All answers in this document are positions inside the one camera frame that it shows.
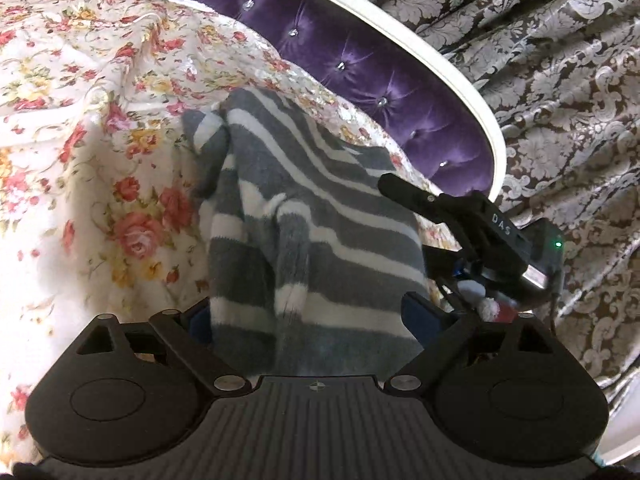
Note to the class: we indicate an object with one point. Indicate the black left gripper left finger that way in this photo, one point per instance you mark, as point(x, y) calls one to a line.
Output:
point(188, 336)

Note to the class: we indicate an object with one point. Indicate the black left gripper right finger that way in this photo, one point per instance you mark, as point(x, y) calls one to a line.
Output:
point(446, 339)

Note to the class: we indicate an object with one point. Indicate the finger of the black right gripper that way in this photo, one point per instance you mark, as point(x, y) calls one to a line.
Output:
point(409, 196)

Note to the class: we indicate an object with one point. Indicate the grey white striped sweater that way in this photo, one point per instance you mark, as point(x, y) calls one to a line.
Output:
point(307, 261)

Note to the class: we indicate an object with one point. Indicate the purple tufted headboard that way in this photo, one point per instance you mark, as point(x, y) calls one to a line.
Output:
point(366, 57)

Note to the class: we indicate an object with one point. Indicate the floral bed cover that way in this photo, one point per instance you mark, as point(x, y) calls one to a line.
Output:
point(96, 176)

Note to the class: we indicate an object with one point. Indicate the brown silver damask curtain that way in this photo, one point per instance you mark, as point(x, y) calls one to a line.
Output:
point(562, 78)

